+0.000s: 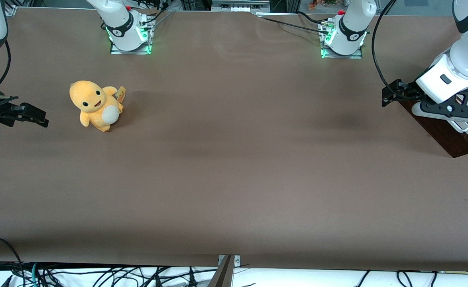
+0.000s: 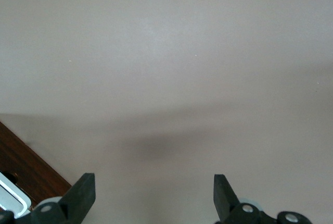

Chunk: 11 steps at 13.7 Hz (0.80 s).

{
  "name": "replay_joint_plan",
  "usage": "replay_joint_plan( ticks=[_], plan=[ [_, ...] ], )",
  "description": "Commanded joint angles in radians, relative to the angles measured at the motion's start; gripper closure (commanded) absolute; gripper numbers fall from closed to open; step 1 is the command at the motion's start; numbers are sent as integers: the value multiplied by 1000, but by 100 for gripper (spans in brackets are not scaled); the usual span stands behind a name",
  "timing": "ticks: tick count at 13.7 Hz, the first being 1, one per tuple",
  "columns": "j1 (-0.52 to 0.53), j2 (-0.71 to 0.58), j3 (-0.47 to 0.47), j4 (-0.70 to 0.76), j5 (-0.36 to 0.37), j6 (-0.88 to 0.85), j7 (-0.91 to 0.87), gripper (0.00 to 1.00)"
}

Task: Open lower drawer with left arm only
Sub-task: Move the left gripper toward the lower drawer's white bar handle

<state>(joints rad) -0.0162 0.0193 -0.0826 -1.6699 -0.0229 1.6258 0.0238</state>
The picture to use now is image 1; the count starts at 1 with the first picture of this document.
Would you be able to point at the grey left wrist camera with bracket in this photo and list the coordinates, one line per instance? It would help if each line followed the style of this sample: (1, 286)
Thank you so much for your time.
(453, 111)

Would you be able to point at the aluminium frame profile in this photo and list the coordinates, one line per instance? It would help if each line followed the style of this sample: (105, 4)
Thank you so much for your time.
(238, 6)

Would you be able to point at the yellow plush toy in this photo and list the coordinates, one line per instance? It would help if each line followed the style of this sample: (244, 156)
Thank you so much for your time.
(92, 105)

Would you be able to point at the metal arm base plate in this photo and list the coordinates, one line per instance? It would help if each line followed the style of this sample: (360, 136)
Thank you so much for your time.
(116, 51)
(357, 56)

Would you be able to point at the metal mount post with bracket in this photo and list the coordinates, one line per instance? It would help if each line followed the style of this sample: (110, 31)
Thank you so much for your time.
(224, 275)

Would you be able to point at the dark brown wooden base board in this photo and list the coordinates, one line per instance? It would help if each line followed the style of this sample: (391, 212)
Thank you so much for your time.
(445, 139)

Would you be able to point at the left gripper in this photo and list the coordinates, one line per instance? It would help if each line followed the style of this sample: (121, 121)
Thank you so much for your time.
(406, 93)

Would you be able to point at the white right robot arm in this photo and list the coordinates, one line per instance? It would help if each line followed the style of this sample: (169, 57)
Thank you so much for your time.
(124, 28)

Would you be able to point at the small orange object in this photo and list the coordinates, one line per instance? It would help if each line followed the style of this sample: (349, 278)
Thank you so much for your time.
(313, 4)

